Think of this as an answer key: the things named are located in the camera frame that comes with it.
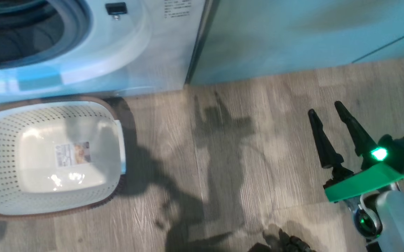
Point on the pale green cabinet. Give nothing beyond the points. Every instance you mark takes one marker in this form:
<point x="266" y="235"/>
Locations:
<point x="293" y="38"/>

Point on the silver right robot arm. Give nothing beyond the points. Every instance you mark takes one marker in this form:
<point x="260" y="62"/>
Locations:
<point x="398" y="220"/>

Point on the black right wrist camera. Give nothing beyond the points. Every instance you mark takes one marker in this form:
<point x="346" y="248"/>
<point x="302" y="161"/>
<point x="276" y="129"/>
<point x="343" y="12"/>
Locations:
<point x="403" y="150"/>

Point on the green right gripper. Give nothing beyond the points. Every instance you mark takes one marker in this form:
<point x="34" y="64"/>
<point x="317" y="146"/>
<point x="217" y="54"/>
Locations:
<point x="366" y="182"/>

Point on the white front-load washing machine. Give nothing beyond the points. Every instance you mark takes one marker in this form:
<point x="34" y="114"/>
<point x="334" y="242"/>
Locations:
<point x="135" y="52"/>

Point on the paper product label in basket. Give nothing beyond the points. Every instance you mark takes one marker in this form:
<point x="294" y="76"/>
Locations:
<point x="72" y="154"/>

